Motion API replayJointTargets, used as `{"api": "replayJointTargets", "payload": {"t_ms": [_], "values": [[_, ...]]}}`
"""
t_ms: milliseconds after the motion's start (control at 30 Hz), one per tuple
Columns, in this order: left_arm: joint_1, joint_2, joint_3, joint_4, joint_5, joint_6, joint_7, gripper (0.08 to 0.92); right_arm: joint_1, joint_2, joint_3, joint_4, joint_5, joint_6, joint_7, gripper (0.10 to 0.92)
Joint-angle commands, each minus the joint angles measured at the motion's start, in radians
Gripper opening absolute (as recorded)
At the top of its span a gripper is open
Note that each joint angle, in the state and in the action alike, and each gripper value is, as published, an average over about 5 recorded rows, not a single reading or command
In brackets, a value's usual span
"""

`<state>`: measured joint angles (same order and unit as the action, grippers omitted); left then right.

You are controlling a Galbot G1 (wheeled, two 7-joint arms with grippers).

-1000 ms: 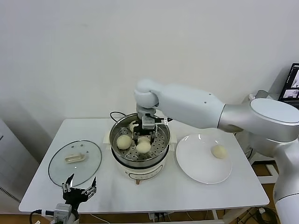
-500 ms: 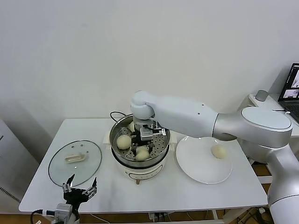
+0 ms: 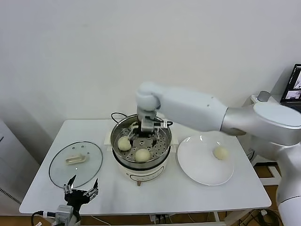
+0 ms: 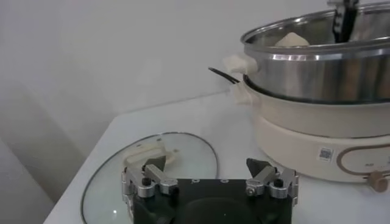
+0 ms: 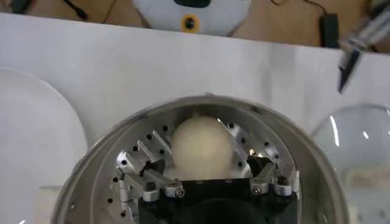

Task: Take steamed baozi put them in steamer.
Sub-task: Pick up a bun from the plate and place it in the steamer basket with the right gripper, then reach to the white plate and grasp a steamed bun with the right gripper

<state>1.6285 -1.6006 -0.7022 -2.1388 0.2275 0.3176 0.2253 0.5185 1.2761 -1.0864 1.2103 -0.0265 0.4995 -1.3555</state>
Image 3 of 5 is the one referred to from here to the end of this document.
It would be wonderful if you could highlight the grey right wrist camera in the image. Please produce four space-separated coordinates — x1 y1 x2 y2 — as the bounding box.
140 115 158 131

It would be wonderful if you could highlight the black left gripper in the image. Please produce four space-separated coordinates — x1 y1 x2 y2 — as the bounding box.
63 174 99 207

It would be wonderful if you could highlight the round white plate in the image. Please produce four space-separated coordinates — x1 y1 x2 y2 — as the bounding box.
176 135 235 186

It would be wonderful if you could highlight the white side desk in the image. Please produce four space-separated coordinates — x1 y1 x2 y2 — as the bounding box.
243 94 282 186

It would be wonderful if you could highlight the white electric cooking pot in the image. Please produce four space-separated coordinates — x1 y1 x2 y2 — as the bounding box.
103 130 178 187

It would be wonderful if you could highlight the white power strip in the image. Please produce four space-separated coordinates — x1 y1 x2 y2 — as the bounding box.
150 213 176 224

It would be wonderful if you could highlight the dark open laptop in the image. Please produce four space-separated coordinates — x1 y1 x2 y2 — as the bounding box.
279 63 301 109

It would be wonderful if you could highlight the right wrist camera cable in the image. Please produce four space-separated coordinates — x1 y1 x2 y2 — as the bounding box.
154 117 174 129

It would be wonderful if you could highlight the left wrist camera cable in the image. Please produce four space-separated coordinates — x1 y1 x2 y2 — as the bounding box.
31 210 57 226

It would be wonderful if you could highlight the round glass pot lid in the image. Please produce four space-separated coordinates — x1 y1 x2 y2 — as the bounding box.
48 140 104 189

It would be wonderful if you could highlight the white floor appliance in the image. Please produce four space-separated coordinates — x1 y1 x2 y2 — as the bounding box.
0 117 40 205

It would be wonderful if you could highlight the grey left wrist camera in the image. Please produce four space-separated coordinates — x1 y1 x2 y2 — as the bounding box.
55 204 73 222

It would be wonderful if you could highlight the perforated steel steamer basket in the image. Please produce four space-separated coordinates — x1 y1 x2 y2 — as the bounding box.
110 113 172 169

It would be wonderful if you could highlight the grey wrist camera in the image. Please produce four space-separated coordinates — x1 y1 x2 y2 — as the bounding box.
55 204 73 222
140 115 158 131

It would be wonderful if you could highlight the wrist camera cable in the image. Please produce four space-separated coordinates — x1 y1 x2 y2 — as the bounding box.
154 117 174 129
31 210 57 226

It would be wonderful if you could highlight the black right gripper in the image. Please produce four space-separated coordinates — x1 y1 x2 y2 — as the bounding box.
124 128 163 147

